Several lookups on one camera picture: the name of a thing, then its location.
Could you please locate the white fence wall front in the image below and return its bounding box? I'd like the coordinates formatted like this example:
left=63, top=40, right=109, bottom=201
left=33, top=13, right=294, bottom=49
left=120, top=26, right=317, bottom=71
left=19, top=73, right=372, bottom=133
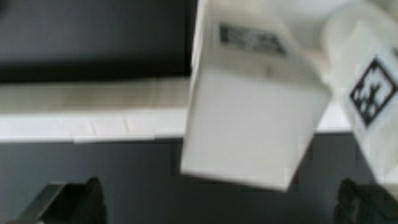
left=0, top=77, right=358, bottom=144

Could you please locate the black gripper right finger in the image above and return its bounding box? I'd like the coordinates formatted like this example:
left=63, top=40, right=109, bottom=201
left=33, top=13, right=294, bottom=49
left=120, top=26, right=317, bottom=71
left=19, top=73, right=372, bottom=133
left=335, top=178, right=398, bottom=224

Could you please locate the small white part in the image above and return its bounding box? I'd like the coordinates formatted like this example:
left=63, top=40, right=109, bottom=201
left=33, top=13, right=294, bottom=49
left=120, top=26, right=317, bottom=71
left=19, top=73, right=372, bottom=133
left=180, top=0, right=331, bottom=192

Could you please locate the white chair seat part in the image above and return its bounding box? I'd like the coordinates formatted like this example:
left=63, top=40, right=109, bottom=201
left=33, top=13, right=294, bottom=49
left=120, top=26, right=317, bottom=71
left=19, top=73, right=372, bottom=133
left=258, top=0, right=363, bottom=48

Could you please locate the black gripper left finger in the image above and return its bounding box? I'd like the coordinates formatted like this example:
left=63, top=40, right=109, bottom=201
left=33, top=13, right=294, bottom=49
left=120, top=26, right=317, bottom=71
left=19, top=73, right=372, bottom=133
left=35, top=176, right=111, bottom=224

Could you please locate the white chair leg with marker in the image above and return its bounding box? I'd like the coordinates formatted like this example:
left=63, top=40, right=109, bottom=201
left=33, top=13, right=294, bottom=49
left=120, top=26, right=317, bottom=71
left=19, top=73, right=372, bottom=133
left=322, top=1, right=398, bottom=188

